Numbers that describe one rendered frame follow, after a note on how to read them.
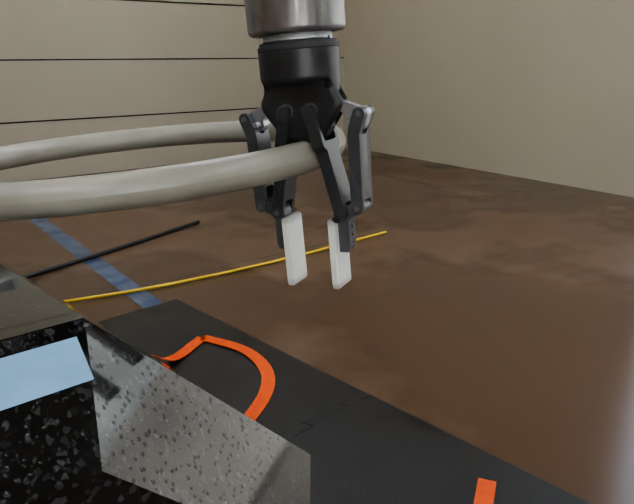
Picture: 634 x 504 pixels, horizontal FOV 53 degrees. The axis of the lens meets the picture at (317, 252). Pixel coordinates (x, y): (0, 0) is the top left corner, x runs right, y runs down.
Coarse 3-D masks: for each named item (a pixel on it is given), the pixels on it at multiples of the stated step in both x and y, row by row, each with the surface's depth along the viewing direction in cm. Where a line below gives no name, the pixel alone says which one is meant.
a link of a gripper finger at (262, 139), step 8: (240, 120) 62; (248, 120) 62; (248, 128) 62; (248, 136) 62; (256, 136) 62; (264, 136) 63; (248, 144) 62; (256, 144) 62; (264, 144) 63; (248, 152) 63; (272, 184) 65; (256, 192) 64; (264, 192) 63; (272, 192) 65; (256, 200) 64; (264, 200) 63; (256, 208) 64; (264, 208) 64
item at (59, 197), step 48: (48, 144) 87; (96, 144) 90; (144, 144) 93; (192, 144) 94; (288, 144) 58; (0, 192) 49; (48, 192) 48; (96, 192) 49; (144, 192) 49; (192, 192) 51
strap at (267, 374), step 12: (204, 336) 244; (192, 348) 234; (240, 348) 234; (252, 360) 225; (264, 360) 225; (264, 372) 216; (264, 384) 208; (264, 396) 201; (252, 408) 194; (480, 480) 162; (480, 492) 157; (492, 492) 157
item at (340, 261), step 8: (328, 224) 61; (336, 224) 61; (328, 232) 61; (336, 232) 61; (336, 240) 61; (336, 248) 61; (336, 256) 61; (344, 256) 63; (336, 264) 62; (344, 264) 63; (336, 272) 62; (344, 272) 63; (336, 280) 62; (344, 280) 63; (336, 288) 62
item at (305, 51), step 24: (264, 48) 56; (288, 48) 55; (312, 48) 55; (336, 48) 57; (264, 72) 57; (288, 72) 55; (312, 72) 56; (336, 72) 57; (264, 96) 60; (288, 96) 59; (312, 96) 58; (336, 96) 57; (336, 120) 59
